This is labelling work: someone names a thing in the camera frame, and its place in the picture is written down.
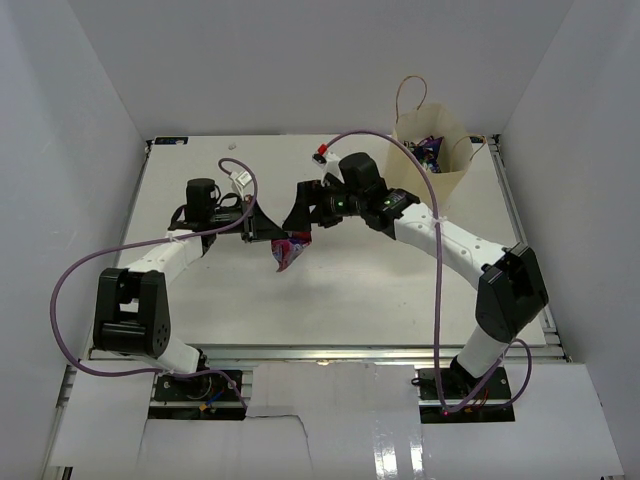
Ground tan paper bag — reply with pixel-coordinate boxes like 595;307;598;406
384;98;487;206

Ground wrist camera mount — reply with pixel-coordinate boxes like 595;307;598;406
312;144;342;186
228;170;254;198

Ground aluminium table frame rail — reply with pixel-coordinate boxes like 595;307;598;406
89;343;565;363

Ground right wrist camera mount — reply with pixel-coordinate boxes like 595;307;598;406
312;144;342;186

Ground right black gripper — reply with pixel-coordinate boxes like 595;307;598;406
284;177;367;232

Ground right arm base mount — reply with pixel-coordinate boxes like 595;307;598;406
409;367;516;424

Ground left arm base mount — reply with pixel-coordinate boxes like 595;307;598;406
148;369;246;421

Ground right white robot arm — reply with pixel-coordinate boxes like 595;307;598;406
283;152;549;399

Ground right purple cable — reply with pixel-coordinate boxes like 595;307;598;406
319;129;533;414

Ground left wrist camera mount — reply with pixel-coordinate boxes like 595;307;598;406
228;170;254;198

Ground large blue purple snack bag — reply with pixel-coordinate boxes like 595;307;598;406
408;136;444;173

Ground purple cable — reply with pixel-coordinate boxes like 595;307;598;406
49;158;259;409
319;129;533;414

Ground purple white snack pouch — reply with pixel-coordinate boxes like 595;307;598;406
271;232;312;272

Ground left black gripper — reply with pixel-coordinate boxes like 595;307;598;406
208;195;287;244

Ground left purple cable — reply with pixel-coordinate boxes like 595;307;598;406
49;158;259;409

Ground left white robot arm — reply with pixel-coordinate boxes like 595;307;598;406
93;178;287;399

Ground black XDOF label sticker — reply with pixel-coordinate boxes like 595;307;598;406
154;137;189;146

